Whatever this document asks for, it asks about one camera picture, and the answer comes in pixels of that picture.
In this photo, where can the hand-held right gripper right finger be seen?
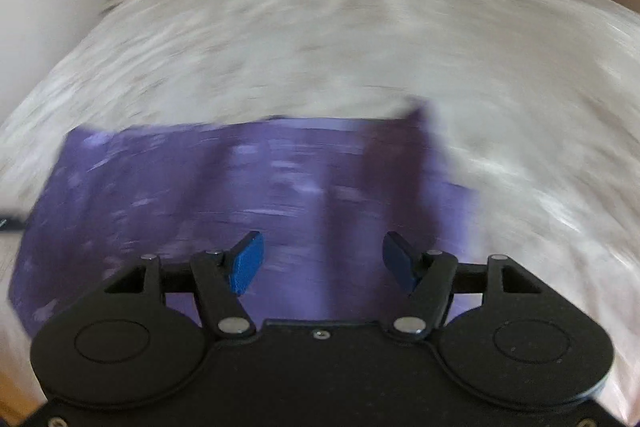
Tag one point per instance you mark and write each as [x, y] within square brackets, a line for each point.
[400, 259]

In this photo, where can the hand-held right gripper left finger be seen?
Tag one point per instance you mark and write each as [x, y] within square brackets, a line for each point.
[246, 264]

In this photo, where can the purple patterned hooded jacket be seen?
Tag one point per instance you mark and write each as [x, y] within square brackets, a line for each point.
[200, 192]

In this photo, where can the black flat object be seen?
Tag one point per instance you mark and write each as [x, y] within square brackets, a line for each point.
[10, 223]

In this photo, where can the cream textured bedspread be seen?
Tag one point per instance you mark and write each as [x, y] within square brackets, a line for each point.
[310, 32]

